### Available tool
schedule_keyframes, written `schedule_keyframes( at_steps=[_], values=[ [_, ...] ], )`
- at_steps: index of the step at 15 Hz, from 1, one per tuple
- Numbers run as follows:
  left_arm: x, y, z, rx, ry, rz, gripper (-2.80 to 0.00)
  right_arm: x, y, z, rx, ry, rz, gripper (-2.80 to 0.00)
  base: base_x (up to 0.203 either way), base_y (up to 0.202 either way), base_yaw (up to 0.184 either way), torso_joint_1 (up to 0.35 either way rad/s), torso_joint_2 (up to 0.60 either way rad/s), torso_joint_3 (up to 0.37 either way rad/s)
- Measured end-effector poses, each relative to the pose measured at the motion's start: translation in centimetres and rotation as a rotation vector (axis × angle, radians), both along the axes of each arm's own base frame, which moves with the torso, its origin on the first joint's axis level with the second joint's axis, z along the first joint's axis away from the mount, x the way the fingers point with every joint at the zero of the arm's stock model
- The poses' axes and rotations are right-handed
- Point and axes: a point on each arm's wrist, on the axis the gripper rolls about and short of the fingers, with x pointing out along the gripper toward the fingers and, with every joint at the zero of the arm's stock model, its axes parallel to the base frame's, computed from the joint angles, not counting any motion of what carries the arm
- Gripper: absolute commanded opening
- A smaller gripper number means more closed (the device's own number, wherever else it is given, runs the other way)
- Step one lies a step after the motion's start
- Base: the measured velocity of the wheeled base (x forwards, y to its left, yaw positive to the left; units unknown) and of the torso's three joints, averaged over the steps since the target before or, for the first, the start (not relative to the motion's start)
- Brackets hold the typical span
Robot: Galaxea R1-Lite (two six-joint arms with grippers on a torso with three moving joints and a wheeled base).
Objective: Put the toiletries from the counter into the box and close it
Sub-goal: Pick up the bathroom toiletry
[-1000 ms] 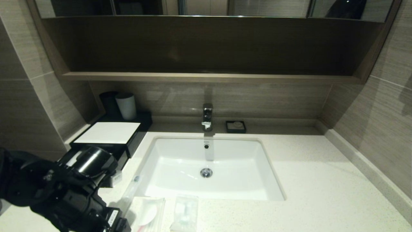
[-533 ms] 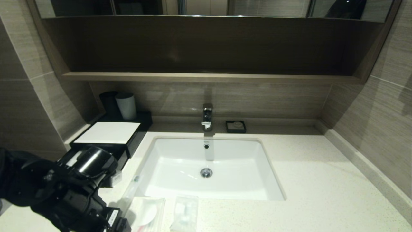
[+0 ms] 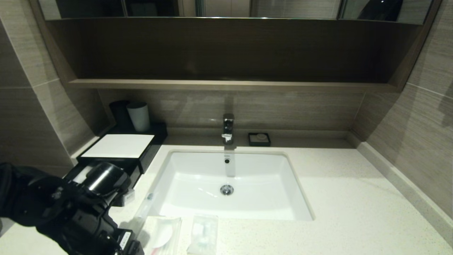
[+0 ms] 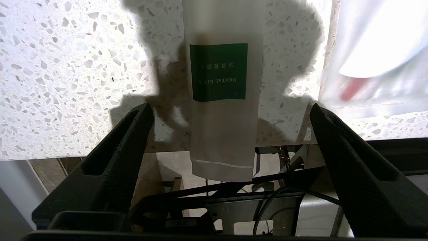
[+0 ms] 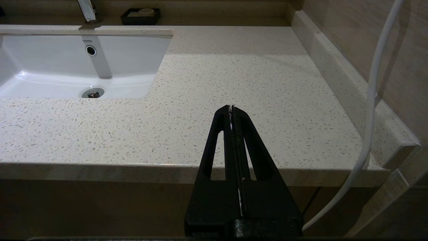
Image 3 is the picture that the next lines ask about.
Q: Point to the round white soap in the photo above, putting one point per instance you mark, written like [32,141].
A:
[261,136]

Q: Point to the clear packet with cotton swabs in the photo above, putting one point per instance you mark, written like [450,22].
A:
[203,233]

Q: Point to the chrome sink drain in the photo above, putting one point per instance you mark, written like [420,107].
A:
[227,190]

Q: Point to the white sink basin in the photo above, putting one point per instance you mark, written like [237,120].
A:
[262,191]

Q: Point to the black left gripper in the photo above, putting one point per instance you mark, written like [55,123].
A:
[95,233]

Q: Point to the black amenity drawer box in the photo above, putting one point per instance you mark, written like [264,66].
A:
[157,136]

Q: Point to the black pull-out drawer tray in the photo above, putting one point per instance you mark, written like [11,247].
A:
[134,170]

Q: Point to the wall mirror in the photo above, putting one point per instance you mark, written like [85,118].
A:
[290,7]

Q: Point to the toothbrush packet with green label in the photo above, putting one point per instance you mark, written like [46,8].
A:
[143,210]

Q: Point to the grey plastic cup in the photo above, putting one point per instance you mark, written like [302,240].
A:
[139,117]

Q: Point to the frosted packet with green print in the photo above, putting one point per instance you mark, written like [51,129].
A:
[80,177]

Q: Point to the chrome faucet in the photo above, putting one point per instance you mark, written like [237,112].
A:
[228,127]

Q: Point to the black and orange left arm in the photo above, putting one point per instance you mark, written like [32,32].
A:
[35,202]

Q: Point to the clear packet with white disc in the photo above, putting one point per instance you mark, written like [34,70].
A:
[166,233]

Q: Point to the black cup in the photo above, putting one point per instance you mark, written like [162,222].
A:
[118,111]

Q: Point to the black soap dish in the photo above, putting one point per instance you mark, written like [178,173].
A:
[252,141]

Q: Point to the brown wooden shelf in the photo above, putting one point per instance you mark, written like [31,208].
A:
[230,85]

